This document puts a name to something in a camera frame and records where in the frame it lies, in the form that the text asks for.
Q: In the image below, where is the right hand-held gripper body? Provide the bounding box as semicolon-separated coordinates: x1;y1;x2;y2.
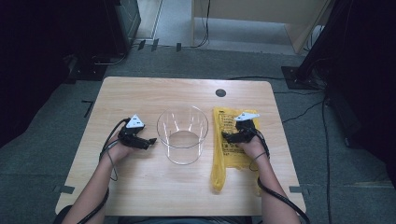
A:
232;111;261;144

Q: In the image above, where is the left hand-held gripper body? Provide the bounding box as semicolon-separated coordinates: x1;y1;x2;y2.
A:
118;114;148;149

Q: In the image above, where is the yellow plastic bag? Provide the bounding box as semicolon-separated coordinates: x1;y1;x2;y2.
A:
209;106;262;195

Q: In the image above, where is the clear plastic bin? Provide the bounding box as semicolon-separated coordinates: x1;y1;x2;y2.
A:
156;105;209;166

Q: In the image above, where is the person's left hand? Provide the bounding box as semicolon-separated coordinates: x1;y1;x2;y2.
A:
106;134;138;164

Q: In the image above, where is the person's right hand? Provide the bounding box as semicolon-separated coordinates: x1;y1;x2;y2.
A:
242;136;269;163

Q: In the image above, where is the angled black floor tape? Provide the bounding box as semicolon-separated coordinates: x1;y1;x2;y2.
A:
80;99;94;119

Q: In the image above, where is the grey floor tape strip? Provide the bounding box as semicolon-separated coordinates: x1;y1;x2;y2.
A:
52;185;76;195
289;185;310;196

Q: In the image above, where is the person's clothing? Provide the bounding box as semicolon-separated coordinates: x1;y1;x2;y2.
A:
117;216;254;224

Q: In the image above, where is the black cabinet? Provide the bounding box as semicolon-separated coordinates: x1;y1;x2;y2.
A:
106;0;142;56

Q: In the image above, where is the dark curtain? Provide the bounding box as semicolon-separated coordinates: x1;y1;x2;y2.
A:
323;0;396;181
0;0;108;148

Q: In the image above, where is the light wooden furniture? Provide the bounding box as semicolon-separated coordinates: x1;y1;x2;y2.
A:
191;0;332;54

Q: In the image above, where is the thin grey cord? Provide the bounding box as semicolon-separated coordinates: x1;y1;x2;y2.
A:
247;151;269;173
106;141;120;182

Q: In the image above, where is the black floor cable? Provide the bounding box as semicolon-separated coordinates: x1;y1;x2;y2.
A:
281;98;327;124
190;0;211;49
274;89;327;95
92;50;129;66

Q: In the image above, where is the black stand base plate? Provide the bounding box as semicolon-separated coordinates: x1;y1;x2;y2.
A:
281;65;323;91
66;55;108;84

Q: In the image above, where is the thick black gripper cable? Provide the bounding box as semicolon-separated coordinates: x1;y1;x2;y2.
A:
247;125;312;224
76;117;132;224

